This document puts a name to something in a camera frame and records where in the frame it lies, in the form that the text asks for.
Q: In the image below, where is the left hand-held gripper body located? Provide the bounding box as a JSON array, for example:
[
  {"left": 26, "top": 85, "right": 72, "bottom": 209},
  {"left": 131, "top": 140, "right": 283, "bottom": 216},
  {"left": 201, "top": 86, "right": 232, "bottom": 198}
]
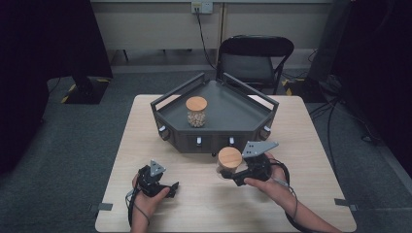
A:
[{"left": 137, "top": 159, "right": 173, "bottom": 198}]

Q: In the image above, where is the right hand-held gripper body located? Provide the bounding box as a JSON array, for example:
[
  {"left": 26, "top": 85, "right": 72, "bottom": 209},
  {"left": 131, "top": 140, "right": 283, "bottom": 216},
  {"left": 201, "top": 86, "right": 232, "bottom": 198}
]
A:
[{"left": 233, "top": 141, "right": 280, "bottom": 187}]

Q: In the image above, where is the glass jar with brown nuts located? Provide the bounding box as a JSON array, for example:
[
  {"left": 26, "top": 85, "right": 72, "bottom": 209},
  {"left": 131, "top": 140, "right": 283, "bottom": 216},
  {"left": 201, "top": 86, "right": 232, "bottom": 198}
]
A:
[{"left": 216, "top": 146, "right": 249, "bottom": 181}]

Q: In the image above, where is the dark grey corner shelf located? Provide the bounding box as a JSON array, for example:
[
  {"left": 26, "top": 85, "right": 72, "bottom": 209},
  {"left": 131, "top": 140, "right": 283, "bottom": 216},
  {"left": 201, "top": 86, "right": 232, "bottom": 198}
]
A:
[{"left": 150, "top": 72, "right": 280, "bottom": 157}]

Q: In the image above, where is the glass jar with white beans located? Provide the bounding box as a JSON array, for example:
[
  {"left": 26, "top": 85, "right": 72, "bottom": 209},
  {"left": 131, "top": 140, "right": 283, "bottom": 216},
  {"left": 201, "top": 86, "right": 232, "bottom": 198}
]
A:
[{"left": 185, "top": 95, "right": 209, "bottom": 128}]

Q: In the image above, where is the person's left hand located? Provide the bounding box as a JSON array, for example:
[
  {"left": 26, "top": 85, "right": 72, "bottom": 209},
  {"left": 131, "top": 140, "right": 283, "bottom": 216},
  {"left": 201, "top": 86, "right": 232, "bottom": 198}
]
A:
[{"left": 131, "top": 174, "right": 171, "bottom": 216}]

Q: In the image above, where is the person's right hand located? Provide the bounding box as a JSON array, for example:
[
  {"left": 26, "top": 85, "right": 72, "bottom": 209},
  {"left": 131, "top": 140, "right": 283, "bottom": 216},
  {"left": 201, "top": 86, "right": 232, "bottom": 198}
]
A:
[{"left": 244, "top": 153, "right": 297, "bottom": 209}]

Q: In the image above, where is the black folding chair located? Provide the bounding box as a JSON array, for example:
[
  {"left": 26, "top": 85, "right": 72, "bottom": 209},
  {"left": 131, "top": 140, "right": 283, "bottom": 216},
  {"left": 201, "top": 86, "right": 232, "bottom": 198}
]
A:
[{"left": 216, "top": 34, "right": 295, "bottom": 95}]

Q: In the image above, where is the black stand base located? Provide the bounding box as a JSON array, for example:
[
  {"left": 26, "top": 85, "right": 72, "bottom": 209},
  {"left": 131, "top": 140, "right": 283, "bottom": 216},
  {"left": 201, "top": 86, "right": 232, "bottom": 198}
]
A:
[{"left": 60, "top": 75, "right": 111, "bottom": 105}]

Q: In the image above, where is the grey upright panel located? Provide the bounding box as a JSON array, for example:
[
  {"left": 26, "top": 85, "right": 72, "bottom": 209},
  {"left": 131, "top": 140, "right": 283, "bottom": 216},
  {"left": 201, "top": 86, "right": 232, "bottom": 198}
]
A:
[{"left": 308, "top": 0, "right": 353, "bottom": 83}]

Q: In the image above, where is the dark curtain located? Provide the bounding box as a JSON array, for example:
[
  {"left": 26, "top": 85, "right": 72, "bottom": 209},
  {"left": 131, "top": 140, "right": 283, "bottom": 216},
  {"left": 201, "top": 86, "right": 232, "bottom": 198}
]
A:
[
  {"left": 332, "top": 0, "right": 412, "bottom": 179},
  {"left": 0, "top": 0, "right": 114, "bottom": 176}
]

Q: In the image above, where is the left hand-held gripper cable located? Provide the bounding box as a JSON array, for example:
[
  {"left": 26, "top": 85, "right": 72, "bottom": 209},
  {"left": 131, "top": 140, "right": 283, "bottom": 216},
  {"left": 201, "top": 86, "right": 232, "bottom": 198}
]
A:
[{"left": 124, "top": 188, "right": 151, "bottom": 228}]

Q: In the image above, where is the hand-held gripper cable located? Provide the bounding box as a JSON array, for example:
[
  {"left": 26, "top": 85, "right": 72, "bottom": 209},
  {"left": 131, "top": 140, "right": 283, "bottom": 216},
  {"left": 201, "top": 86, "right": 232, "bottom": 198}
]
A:
[
  {"left": 124, "top": 188, "right": 151, "bottom": 228},
  {"left": 271, "top": 160, "right": 325, "bottom": 233}
]

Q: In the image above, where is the right hand-held gripper cable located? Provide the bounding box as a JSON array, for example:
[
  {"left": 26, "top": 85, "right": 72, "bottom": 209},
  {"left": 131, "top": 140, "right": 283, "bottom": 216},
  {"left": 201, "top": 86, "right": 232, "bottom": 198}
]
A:
[{"left": 271, "top": 160, "right": 325, "bottom": 233}]

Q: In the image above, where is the black floor cable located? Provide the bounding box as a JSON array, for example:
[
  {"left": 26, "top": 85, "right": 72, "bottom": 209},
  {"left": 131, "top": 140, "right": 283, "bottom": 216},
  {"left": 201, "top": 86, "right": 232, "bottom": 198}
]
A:
[{"left": 309, "top": 96, "right": 341, "bottom": 183}]

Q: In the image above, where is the black wall socket cable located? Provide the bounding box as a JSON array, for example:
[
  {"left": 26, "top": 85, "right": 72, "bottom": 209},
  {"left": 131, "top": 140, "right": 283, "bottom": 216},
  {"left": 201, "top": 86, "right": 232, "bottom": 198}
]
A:
[{"left": 194, "top": 8, "right": 218, "bottom": 71}]

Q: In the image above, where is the white wall socket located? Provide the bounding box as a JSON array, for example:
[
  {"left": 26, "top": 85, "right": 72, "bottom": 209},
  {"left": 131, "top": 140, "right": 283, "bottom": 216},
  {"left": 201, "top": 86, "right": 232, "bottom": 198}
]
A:
[{"left": 190, "top": 1, "right": 214, "bottom": 15}]

